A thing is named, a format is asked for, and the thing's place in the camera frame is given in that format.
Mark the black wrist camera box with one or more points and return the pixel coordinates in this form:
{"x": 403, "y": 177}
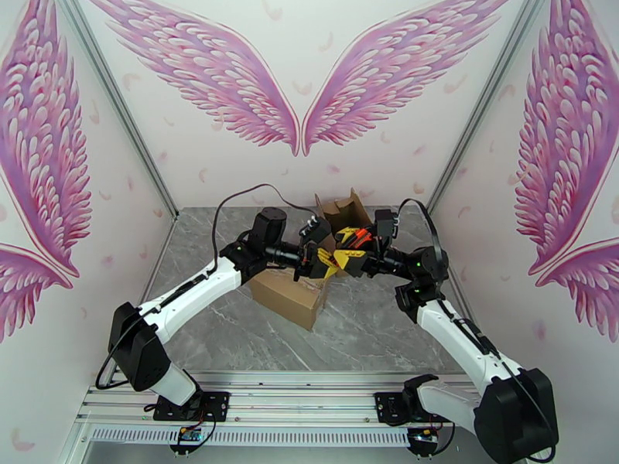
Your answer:
{"x": 317, "y": 230}
{"x": 386, "y": 223}

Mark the aluminium mounting rail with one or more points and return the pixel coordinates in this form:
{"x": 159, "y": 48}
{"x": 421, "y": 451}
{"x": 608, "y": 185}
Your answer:
{"x": 300, "y": 397}

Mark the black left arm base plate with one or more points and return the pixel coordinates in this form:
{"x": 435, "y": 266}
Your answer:
{"x": 217, "y": 404}

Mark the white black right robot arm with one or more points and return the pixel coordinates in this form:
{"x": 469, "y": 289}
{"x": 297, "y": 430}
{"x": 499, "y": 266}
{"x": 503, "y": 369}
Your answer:
{"x": 512, "y": 419}

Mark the aluminium frame post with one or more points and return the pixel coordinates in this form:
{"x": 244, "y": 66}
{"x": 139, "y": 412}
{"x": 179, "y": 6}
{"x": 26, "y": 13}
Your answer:
{"x": 485, "y": 105}
{"x": 122, "y": 105}

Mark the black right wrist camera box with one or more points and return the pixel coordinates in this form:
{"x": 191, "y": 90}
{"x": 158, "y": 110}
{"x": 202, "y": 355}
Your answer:
{"x": 386, "y": 223}

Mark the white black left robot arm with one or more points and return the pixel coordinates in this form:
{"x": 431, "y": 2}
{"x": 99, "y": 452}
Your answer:
{"x": 193, "y": 293}

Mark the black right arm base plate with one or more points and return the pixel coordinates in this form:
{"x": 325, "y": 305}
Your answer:
{"x": 387, "y": 407}

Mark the small green circuit board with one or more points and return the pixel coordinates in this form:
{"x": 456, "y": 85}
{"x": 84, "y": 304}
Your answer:
{"x": 423, "y": 434}
{"x": 190, "y": 434}

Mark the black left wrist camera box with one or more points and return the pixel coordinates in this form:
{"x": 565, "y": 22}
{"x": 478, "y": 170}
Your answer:
{"x": 317, "y": 230}

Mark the brown taped cardboard box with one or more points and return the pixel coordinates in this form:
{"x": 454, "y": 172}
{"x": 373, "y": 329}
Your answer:
{"x": 355, "y": 211}
{"x": 285, "y": 298}

